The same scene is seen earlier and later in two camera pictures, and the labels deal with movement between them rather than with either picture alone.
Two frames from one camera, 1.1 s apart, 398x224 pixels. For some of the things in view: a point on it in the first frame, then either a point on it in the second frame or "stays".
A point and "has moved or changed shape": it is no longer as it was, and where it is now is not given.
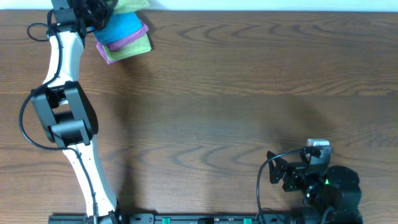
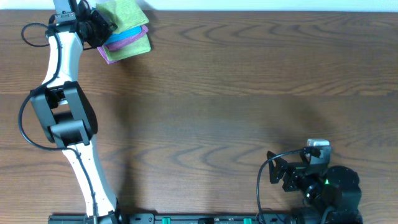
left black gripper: [92, 15] -> [101, 28]
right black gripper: [295, 172] stays
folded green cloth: [140, 45] stays
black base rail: [132, 218] stays
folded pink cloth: [100, 45] stays
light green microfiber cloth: [130, 5] has moved or changed shape
